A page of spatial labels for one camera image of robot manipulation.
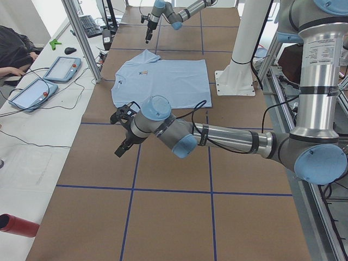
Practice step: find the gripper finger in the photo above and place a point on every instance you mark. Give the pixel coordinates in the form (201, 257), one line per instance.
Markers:
(120, 150)
(150, 35)
(129, 145)
(147, 37)

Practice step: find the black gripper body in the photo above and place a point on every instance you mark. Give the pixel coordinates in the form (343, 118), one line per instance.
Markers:
(150, 26)
(128, 137)

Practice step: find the light blue t-shirt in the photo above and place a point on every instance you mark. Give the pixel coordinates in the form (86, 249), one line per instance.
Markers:
(184, 83)

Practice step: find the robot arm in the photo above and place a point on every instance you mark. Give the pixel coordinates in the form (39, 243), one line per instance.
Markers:
(163, 8)
(155, 116)

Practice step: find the black power adapter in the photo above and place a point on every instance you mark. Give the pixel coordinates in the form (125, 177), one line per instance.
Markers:
(107, 39)

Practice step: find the black keyboard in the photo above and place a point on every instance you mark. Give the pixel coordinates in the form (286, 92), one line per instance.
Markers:
(91, 29)

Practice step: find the black computer mouse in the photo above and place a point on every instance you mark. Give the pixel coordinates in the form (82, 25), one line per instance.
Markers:
(69, 50)

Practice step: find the far blue teach pendant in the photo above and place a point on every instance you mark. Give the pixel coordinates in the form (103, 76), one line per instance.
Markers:
(63, 69)

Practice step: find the blue teach pendant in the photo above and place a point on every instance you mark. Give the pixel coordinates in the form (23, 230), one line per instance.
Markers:
(63, 69)
(34, 95)

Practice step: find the green plastic tool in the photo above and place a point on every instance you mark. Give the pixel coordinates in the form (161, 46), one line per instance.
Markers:
(54, 43)

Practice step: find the near blue teach pendant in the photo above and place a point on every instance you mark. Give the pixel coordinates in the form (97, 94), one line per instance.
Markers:
(34, 95)

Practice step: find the person in black jacket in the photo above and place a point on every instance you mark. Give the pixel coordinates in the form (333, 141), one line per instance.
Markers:
(17, 53)

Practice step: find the red cylinder tube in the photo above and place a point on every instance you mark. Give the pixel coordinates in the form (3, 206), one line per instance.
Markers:
(18, 226)

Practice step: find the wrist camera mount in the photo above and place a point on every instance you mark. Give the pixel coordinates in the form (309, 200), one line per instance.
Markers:
(145, 18)
(125, 114)

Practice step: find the aluminium frame post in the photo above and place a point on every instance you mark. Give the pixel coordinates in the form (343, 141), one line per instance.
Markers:
(71, 12)

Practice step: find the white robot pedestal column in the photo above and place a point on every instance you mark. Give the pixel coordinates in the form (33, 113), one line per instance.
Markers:
(236, 79)

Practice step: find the aluminium side frame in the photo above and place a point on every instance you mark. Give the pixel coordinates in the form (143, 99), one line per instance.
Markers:
(311, 148)

